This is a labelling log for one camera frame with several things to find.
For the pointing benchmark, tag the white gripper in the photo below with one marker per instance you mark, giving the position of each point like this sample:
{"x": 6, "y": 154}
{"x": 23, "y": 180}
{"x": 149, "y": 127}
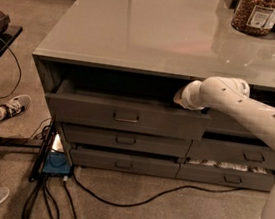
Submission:
{"x": 187, "y": 95}

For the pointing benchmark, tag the blue power box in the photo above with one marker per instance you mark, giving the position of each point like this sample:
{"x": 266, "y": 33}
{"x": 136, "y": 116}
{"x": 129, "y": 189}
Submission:
{"x": 56, "y": 163}

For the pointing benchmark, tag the grey drawer cabinet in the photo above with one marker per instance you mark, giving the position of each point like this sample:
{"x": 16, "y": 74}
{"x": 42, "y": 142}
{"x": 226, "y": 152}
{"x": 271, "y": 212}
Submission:
{"x": 148, "y": 50}

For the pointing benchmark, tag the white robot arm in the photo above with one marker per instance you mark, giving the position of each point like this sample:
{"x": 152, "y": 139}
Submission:
{"x": 213, "y": 86}

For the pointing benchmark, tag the large jar of nuts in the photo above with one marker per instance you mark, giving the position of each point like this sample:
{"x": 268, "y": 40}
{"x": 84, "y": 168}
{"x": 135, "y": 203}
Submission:
{"x": 254, "y": 17}

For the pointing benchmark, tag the upper grey sneaker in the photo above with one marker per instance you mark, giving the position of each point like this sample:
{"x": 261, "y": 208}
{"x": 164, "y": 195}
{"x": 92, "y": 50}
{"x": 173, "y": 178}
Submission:
{"x": 14, "y": 107}

